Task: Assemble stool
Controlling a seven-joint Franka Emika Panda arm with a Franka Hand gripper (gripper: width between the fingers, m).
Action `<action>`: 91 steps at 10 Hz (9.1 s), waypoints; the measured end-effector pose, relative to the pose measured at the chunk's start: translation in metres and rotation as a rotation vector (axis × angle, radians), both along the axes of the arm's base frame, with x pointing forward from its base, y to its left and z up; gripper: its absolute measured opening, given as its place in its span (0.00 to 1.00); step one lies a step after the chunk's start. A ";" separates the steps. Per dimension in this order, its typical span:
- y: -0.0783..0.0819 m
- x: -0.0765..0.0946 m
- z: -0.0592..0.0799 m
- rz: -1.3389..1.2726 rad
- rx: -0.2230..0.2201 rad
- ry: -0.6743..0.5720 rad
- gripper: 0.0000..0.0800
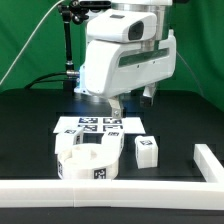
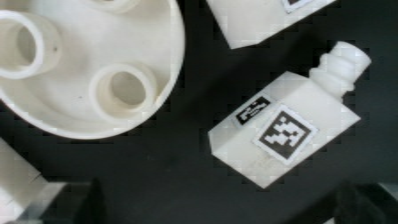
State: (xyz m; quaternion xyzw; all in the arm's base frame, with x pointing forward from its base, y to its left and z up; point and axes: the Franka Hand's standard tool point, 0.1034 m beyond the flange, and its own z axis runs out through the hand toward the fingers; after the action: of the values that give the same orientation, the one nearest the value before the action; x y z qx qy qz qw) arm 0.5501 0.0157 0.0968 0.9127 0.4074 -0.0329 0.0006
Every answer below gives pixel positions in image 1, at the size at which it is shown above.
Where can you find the white marker sheet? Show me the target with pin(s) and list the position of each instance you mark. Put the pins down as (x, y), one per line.
(131, 125)

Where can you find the white L-shaped fence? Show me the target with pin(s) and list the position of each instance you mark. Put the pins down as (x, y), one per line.
(112, 193)

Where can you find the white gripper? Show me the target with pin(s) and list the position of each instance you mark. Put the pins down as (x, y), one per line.
(112, 69)

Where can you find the black camera stand pole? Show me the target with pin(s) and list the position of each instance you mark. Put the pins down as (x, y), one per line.
(76, 11)

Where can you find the white round stool seat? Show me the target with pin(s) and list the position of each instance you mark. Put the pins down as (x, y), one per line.
(88, 161)

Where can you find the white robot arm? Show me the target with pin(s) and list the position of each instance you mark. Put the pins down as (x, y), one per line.
(159, 7)

